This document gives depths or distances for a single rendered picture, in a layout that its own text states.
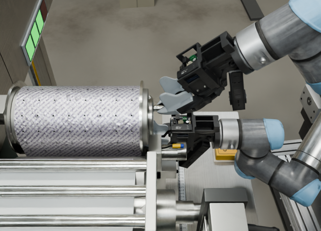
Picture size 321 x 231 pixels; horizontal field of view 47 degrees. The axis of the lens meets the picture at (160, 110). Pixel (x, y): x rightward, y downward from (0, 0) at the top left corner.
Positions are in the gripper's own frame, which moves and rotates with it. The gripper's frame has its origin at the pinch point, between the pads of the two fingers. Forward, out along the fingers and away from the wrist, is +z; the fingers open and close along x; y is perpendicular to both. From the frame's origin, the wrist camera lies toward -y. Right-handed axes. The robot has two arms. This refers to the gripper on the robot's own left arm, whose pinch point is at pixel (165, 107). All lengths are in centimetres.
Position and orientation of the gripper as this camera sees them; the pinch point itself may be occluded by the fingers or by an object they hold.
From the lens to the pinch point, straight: 76.3
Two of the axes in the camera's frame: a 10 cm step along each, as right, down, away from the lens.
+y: -6.4, -5.0, -5.8
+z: -7.6, 4.2, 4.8
